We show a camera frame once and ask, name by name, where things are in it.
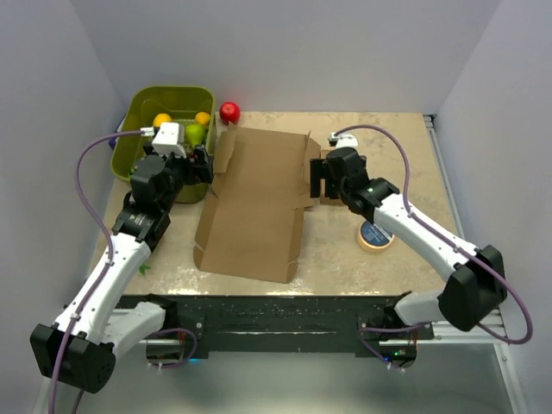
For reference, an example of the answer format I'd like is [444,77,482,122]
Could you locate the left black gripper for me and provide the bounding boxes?
[145,142,214,212]

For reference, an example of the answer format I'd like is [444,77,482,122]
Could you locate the brown cardboard box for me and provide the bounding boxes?
[193,126,321,284]

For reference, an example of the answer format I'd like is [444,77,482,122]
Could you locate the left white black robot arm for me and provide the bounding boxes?
[29,146,213,393]

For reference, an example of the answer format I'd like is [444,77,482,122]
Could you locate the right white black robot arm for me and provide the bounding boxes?
[310,147,507,339]

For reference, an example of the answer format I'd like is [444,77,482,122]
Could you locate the green pear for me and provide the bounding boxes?
[185,123,207,147]

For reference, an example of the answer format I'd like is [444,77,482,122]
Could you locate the small orange fruit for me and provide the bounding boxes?
[194,111,211,129]

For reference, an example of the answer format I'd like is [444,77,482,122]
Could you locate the yellow lemon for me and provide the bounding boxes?
[152,113,173,128]

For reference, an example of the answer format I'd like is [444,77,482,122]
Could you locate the red apple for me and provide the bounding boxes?
[219,101,241,125]

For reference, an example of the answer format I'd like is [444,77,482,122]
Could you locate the green plastic basket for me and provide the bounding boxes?
[111,85,216,204]

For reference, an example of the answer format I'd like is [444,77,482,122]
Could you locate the masking tape roll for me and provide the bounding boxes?
[356,221,395,253]

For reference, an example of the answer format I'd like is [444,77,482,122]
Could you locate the blue white booklet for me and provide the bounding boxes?
[115,113,127,133]

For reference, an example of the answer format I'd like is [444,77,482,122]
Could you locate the pink dragon fruit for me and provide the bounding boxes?
[138,263,150,276]

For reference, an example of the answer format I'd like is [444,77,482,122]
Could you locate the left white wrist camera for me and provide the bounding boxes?
[152,122,186,159]

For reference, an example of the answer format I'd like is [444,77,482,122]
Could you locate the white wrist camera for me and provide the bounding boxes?
[152,122,186,159]
[328,132,358,148]

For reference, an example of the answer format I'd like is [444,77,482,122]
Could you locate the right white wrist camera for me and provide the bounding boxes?
[328,132,358,148]

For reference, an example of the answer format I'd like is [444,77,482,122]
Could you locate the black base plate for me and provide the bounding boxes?
[116,294,435,360]

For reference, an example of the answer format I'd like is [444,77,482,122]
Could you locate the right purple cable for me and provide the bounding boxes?
[335,124,534,345]

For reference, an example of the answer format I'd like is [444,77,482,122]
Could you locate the aluminium frame rail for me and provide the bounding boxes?
[423,115,528,413]

